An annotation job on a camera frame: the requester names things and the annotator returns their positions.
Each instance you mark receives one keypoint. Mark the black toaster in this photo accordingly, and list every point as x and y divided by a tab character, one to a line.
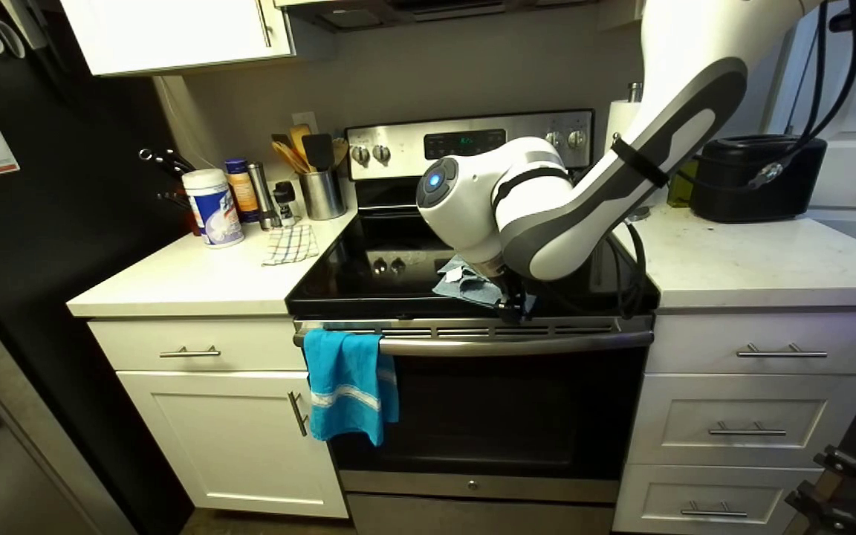
757	178

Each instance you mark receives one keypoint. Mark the metal utensil crock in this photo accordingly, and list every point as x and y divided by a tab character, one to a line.
318	193

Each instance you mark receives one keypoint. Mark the white trivet mat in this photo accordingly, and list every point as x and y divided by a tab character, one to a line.
288	245

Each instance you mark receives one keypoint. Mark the oven door handle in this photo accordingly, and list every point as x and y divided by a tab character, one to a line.
505	341

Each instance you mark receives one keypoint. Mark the orange spice bottle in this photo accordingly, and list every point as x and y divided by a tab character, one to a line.
241	188

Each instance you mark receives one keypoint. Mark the stainless steel electric stove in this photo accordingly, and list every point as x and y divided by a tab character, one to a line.
494	442

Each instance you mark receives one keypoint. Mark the white right drawer cabinet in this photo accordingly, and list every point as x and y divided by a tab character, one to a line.
731	410

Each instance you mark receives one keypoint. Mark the light blue towel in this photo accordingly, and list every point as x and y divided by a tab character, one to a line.
462	282

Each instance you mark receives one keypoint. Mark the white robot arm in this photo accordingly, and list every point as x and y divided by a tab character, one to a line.
516	209

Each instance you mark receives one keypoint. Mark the white upper cabinet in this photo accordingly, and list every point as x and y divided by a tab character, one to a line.
135	37

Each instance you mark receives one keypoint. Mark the disinfecting wipes canister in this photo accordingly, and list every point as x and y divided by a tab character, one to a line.
213	202

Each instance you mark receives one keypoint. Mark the bright blue striped towel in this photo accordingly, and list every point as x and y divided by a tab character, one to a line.
352	384

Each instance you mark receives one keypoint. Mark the black refrigerator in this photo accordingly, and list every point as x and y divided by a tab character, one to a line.
74	205

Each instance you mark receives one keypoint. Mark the paper towel roll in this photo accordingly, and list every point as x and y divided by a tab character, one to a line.
618	115

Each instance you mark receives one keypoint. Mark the white left base cabinet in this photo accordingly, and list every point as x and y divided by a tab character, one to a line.
229	408

